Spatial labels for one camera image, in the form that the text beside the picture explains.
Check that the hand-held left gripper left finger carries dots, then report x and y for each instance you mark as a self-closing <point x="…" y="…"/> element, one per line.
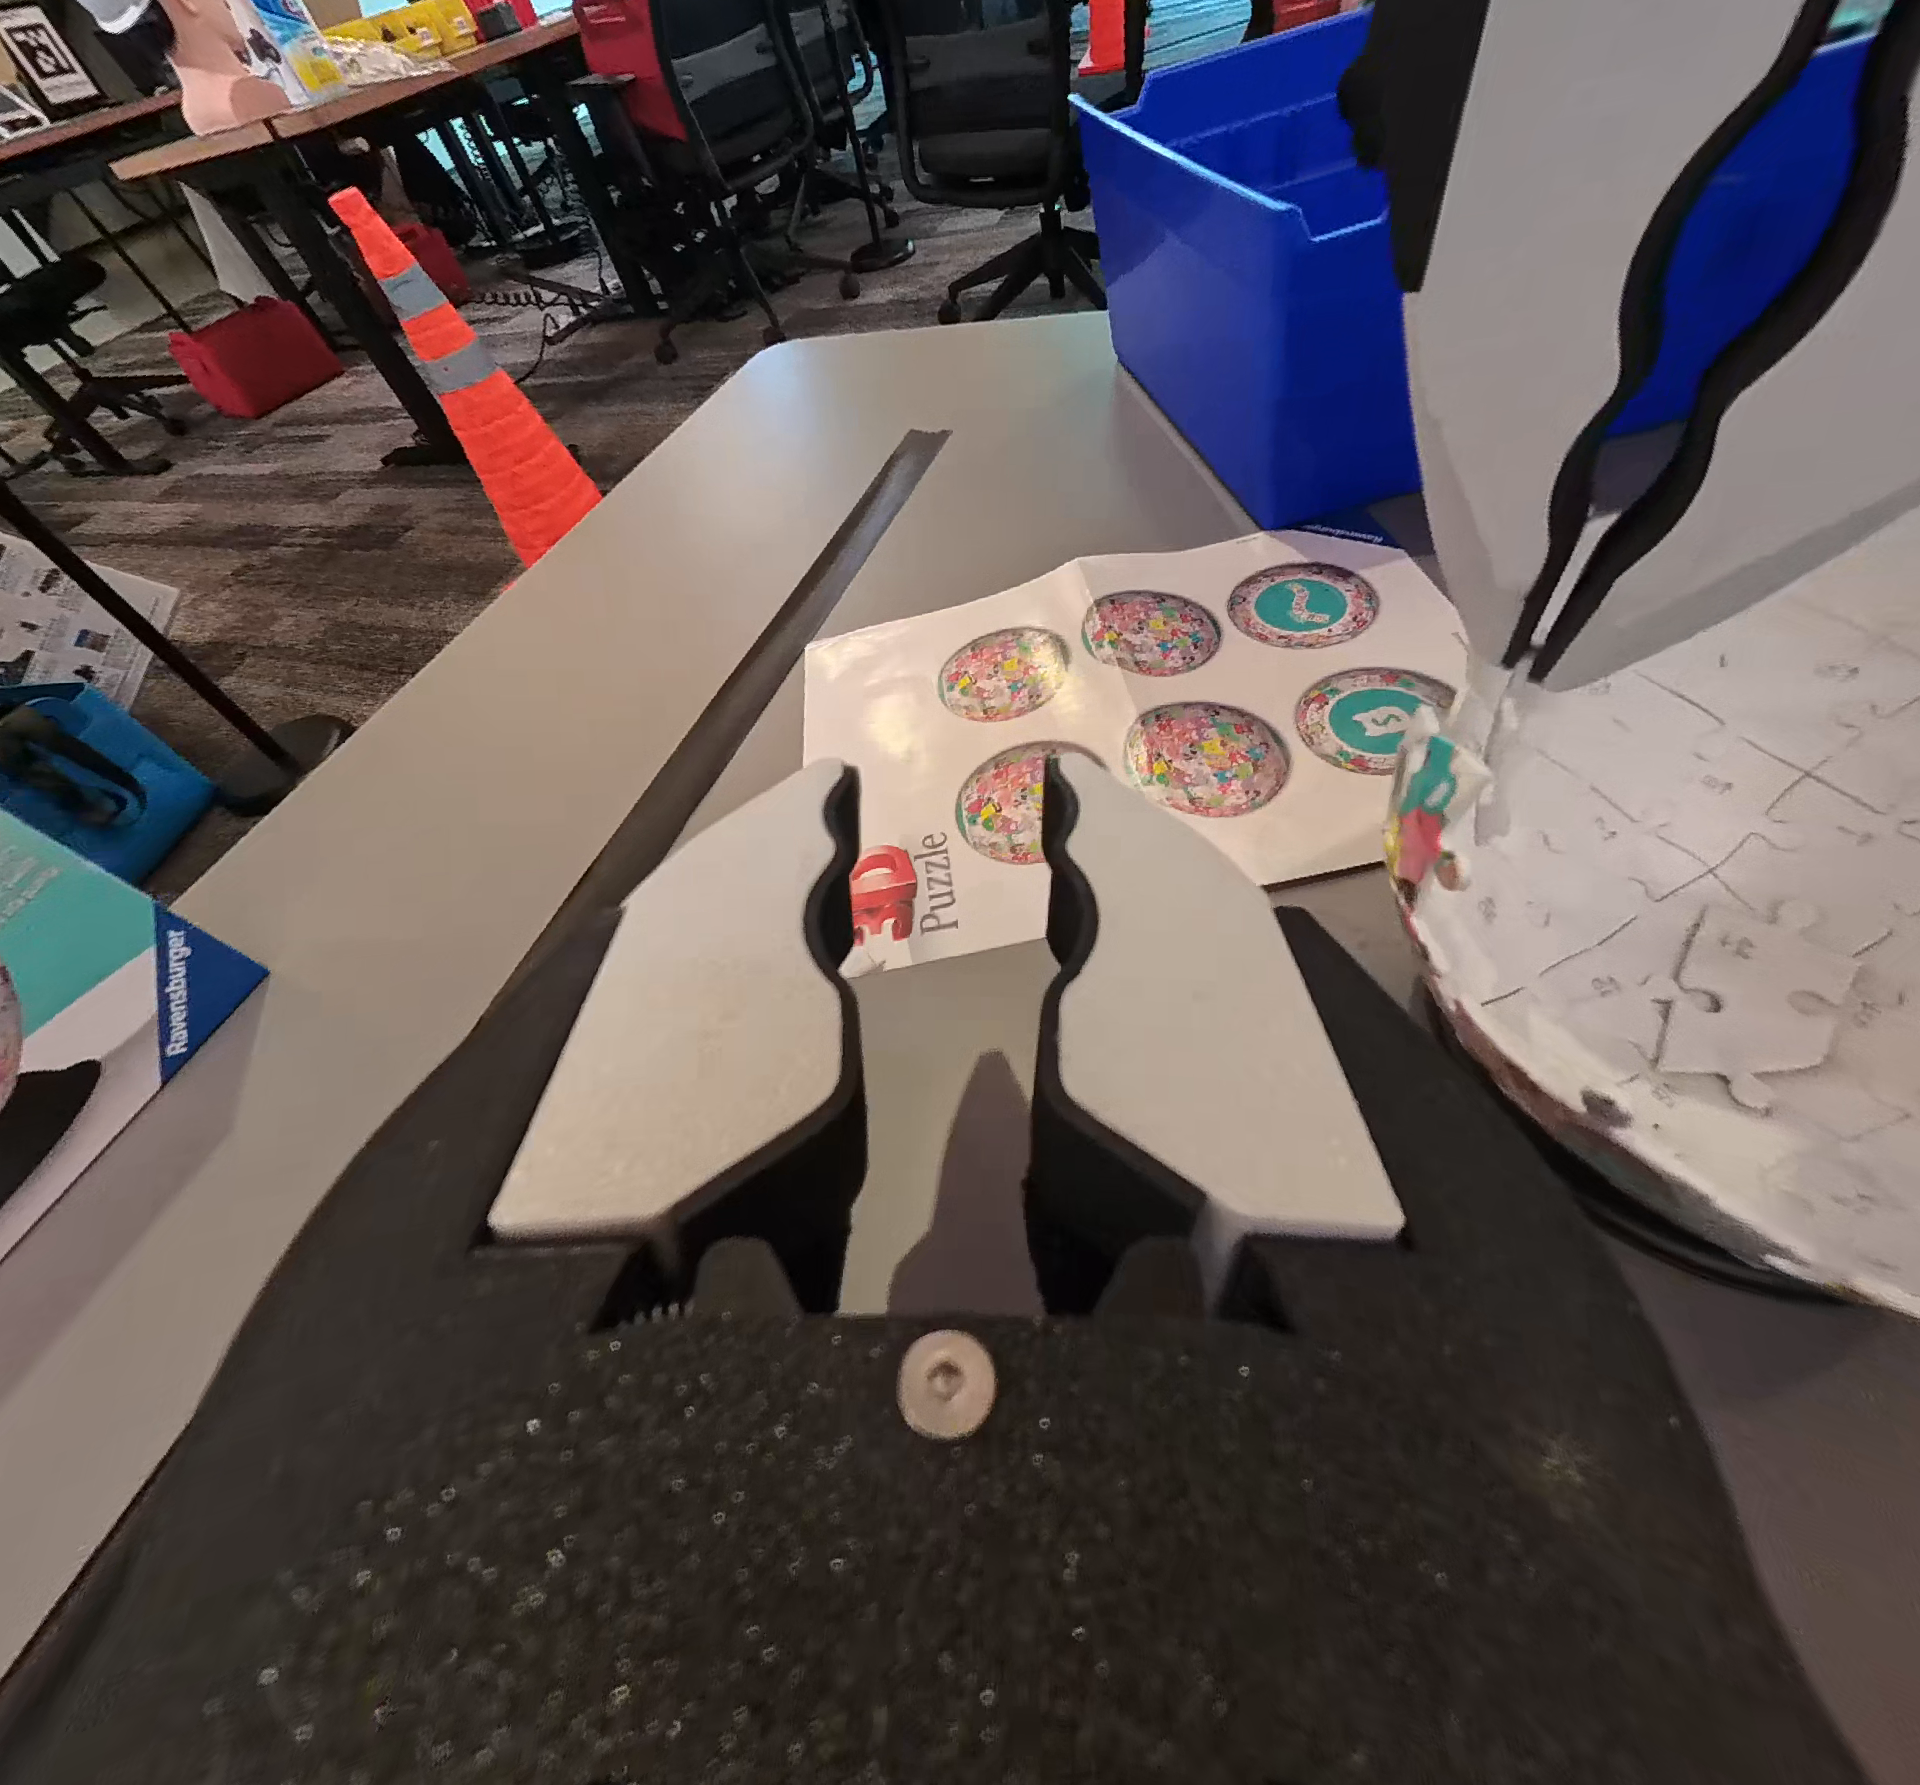
<point x="689" y="1049"/>

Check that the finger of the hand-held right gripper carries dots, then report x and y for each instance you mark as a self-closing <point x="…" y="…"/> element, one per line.
<point x="1560" y="165"/>
<point x="1816" y="466"/>

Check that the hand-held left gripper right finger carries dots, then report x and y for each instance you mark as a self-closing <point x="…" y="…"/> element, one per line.
<point x="1217" y="1065"/>

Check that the partly built puzzle ball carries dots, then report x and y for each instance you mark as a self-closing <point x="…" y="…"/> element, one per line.
<point x="1724" y="916"/>

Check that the black ball stand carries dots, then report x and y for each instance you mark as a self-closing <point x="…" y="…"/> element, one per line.
<point x="1649" y="1222"/>

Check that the puzzle instruction sheet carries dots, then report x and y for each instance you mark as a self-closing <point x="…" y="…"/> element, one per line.
<point x="1201" y="810"/>

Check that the printed puzzle box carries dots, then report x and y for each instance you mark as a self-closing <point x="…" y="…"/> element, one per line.
<point x="91" y="1004"/>

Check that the blue plastic bin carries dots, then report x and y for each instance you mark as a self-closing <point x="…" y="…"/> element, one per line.
<point x="1243" y="283"/>

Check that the black office chair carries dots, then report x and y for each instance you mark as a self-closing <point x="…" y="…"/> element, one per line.
<point x="975" y="59"/>

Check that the blue bag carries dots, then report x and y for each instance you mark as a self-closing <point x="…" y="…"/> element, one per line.
<point x="106" y="780"/>

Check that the office chair with red cover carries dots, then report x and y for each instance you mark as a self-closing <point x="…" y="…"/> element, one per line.
<point x="706" y="59"/>

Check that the white floor paper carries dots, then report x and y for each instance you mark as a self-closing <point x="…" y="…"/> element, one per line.
<point x="91" y="615"/>

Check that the large red bin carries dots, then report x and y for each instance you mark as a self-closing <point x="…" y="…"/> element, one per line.
<point x="256" y="362"/>

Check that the small red bin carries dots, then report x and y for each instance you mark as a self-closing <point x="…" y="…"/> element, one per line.
<point x="435" y="262"/>

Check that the yellow bin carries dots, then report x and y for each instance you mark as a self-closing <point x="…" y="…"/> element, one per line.
<point x="403" y="28"/>

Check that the white wipes canister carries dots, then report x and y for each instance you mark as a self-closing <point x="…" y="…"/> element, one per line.
<point x="283" y="28"/>

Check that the mannequin head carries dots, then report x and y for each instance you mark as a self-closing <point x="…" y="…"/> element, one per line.
<point x="209" y="59"/>

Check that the black marker tag board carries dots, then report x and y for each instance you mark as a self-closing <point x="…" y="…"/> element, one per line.
<point x="54" y="52"/>

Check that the black stanchion post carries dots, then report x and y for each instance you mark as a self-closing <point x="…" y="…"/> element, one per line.
<point x="283" y="749"/>

